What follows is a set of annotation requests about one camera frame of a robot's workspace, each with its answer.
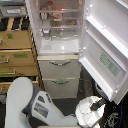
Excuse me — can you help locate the white fridge door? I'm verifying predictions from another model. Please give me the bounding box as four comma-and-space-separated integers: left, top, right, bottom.
79, 0, 128, 104

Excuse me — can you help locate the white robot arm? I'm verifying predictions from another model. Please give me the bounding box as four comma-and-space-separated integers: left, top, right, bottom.
4, 77, 106, 128

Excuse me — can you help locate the middle fridge drawer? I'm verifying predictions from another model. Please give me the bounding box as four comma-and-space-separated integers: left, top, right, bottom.
37, 55, 81, 79

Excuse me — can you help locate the fridge drawer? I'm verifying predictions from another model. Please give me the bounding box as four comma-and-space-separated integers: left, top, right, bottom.
43, 79, 79, 99
37, 55, 81, 79

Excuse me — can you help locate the bottom fridge drawer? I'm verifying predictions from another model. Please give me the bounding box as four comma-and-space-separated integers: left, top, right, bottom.
43, 79, 79, 99

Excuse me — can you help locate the white refrigerator body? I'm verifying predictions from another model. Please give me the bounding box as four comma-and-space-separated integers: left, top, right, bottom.
24, 0, 84, 100

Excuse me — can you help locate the green label inside door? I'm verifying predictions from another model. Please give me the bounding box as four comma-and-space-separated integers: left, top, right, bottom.
100, 53, 120, 77

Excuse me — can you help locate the white blue mobile robot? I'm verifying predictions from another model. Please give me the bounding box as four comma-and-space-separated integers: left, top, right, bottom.
94, 82, 112, 101

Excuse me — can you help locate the wooden drawer cabinet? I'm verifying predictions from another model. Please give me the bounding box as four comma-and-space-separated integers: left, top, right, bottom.
0, 17, 43, 97

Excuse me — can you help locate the red white food package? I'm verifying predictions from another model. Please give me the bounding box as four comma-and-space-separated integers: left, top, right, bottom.
53, 8, 63, 21

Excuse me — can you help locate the grey box on cabinet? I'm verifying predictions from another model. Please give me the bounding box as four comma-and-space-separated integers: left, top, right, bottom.
0, 6, 27, 17

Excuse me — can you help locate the coiled cable on floor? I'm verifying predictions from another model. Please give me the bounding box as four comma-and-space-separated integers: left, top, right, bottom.
78, 64, 94, 94

